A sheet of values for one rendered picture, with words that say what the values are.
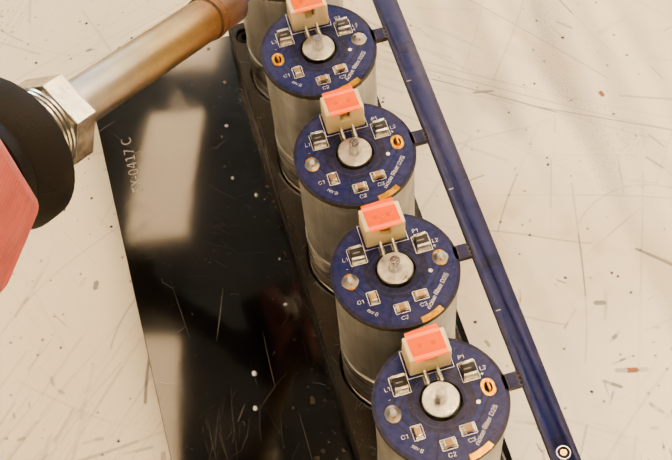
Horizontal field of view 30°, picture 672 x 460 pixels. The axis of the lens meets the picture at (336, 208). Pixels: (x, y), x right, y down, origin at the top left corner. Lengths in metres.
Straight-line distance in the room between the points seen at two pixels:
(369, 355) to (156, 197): 0.09
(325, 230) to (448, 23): 0.11
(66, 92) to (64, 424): 0.12
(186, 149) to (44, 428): 0.08
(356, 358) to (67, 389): 0.08
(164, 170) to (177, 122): 0.01
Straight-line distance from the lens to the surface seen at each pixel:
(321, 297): 0.28
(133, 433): 0.30
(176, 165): 0.32
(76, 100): 0.20
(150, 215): 0.31
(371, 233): 0.24
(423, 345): 0.23
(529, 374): 0.23
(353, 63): 0.27
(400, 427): 0.23
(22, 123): 0.19
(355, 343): 0.25
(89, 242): 0.33
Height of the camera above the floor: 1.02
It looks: 59 degrees down
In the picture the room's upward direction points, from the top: 6 degrees counter-clockwise
